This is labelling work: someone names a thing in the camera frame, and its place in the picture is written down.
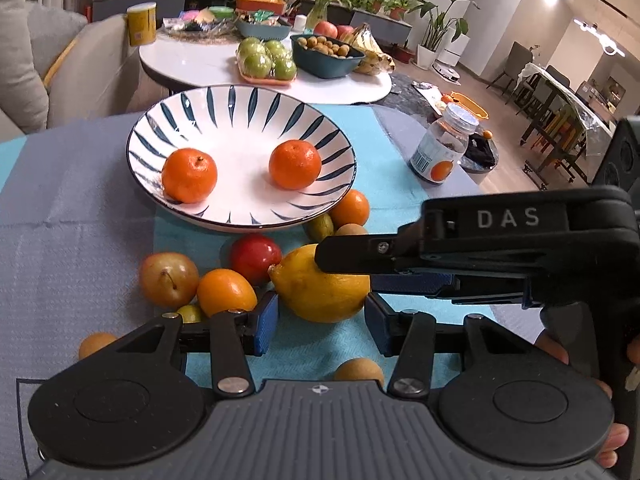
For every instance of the yellow lemon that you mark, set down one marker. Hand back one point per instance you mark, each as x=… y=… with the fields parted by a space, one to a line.
x=320 y=300

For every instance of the green bowl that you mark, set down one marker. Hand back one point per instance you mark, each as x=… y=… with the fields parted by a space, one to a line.
x=221 y=12

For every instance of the white cup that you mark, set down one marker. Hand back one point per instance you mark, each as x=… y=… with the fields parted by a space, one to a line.
x=300 y=22

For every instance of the tangerine with stem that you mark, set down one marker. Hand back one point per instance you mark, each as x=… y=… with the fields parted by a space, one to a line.
x=189 y=176

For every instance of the orange box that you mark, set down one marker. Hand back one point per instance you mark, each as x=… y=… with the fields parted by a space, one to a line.
x=260 y=3

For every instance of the small green fruit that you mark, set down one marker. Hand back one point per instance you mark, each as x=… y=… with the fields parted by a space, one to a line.
x=320 y=227
x=190 y=314

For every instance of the dark marble table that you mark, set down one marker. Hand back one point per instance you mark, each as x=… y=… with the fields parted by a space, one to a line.
x=415 y=102

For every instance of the white round table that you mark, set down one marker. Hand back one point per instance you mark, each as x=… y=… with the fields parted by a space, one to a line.
x=200 y=65

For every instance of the brown longan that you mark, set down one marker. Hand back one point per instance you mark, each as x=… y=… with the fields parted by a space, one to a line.
x=351 y=230
x=96 y=345
x=358 y=372

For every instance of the bunch of bananas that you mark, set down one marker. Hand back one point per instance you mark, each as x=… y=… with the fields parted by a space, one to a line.
x=370 y=47

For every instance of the beige sofa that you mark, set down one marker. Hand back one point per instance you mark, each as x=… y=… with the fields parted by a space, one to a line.
x=75 y=75

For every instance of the teal snack bowl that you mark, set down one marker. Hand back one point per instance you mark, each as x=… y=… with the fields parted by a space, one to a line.
x=262 y=30

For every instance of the heap of longans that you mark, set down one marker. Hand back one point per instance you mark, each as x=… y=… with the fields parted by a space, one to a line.
x=322 y=46

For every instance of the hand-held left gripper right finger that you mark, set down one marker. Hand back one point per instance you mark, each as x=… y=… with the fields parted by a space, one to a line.
x=377 y=331

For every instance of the person's right hand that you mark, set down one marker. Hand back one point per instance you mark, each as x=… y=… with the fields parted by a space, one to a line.
x=614 y=442

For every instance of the orange tray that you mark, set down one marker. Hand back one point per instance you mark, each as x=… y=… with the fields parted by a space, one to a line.
x=467 y=105

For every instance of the yellow can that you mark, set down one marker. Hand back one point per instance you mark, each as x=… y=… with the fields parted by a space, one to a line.
x=142 y=25

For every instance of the round tangerine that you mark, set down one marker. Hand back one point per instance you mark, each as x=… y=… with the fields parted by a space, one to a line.
x=295 y=165

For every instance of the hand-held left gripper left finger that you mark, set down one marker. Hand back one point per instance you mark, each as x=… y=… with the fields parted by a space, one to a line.
x=265 y=324

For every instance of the red apple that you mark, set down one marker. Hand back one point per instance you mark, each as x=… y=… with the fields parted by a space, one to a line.
x=325 y=29
x=344 y=32

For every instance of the small dark red pot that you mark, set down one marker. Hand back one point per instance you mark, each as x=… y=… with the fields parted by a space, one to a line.
x=404 y=54

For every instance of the oval orange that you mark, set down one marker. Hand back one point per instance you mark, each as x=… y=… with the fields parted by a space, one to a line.
x=225 y=292

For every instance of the glass jar with orange label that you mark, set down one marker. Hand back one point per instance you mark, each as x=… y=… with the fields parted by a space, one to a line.
x=442 y=145

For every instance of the teal cloth mat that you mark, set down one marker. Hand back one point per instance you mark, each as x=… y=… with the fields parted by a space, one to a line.
x=390 y=185

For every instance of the round orange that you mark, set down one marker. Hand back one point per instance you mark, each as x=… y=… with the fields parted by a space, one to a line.
x=350 y=207

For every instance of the dining table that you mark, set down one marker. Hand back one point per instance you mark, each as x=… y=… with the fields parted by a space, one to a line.
x=565 y=100

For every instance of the blue striped white plate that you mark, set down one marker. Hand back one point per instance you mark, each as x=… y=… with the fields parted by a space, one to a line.
x=240 y=125

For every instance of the white robot vacuum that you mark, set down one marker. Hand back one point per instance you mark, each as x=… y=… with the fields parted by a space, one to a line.
x=442 y=70

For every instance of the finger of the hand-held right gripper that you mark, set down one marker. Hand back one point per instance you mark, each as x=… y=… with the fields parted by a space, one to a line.
x=370 y=256
x=415 y=286

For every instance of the grey dining chair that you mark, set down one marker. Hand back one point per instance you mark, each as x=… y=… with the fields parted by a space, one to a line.
x=515 y=67

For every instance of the glass plate with snacks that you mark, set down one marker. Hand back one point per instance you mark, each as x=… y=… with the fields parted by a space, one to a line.
x=195 y=30

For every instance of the yellow red plum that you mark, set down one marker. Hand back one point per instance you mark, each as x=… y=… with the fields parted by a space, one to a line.
x=167 y=281

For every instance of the tray of green apples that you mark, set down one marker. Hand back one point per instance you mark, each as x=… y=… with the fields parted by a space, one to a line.
x=265 y=62

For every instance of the tall plant in white pot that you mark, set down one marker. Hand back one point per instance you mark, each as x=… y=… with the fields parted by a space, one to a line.
x=437 y=30

